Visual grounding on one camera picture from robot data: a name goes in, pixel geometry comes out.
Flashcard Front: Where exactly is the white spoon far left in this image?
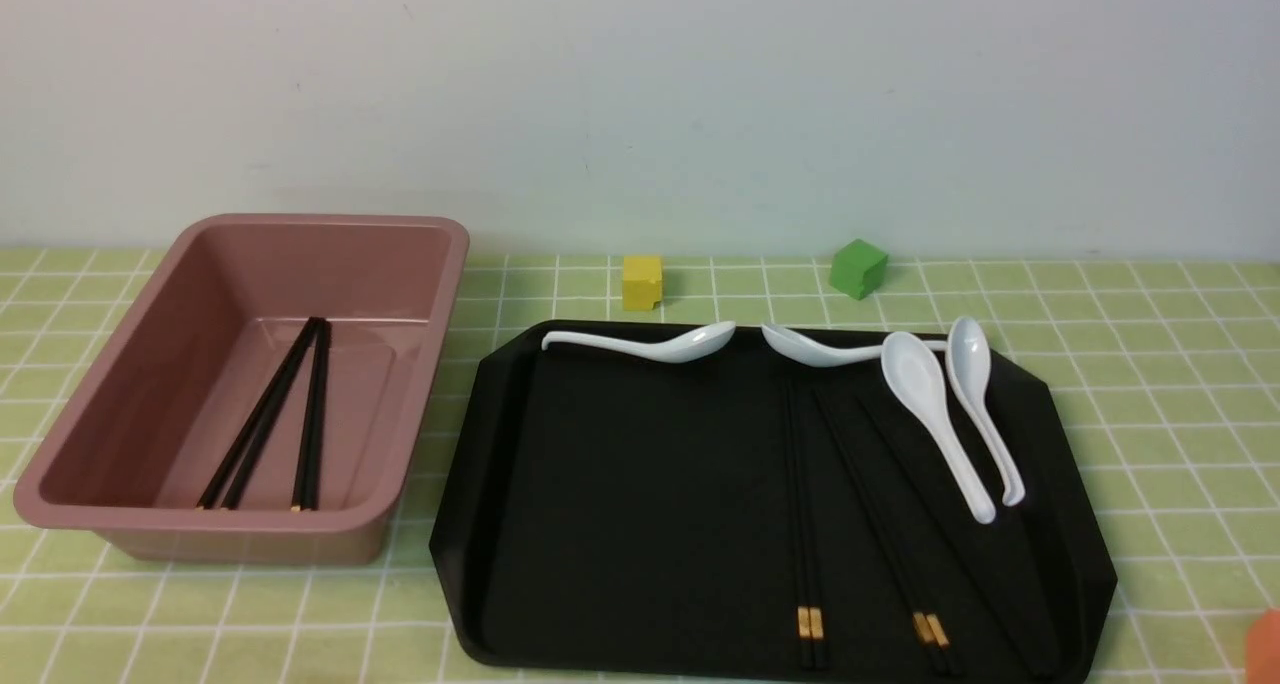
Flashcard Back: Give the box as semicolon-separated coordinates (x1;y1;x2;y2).
541;322;737;364

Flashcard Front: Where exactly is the black chopstick in bin right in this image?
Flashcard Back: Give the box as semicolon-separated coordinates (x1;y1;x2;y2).
300;319;332;511

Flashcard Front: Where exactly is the white spoon large front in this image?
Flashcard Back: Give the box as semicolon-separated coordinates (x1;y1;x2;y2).
879;330;997;525

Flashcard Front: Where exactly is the white spoon upper middle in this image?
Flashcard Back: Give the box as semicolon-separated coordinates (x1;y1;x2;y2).
762;324;948;369

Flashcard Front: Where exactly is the black serving tray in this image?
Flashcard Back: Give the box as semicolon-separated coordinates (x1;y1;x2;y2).
430;320;1117;683

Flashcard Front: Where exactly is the black chopstick in bin left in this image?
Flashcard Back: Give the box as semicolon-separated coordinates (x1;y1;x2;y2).
195;318;323;510

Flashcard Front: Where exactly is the black chopstick tray right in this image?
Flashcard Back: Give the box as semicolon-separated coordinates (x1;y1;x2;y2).
858;391;1060;678

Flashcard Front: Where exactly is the orange object at corner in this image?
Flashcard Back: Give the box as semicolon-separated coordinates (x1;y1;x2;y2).
1245;608;1280;684

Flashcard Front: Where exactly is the yellow wooden cube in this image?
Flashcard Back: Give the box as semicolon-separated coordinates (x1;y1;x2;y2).
622;255;664;313

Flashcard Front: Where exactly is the pink rectangular plastic bin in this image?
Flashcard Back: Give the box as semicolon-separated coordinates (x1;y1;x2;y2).
13;214;470;566

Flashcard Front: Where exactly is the black chopstick in bin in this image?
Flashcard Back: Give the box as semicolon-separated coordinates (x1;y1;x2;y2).
300;319;332;511
291;318;329;512
195;318;323;510
218;379;294;510

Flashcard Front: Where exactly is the white spoon far right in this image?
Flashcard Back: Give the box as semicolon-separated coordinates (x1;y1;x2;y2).
945;316;1027;507

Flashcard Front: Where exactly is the green wooden cube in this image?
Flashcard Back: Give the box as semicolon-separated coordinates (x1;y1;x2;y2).
828;240;890;300

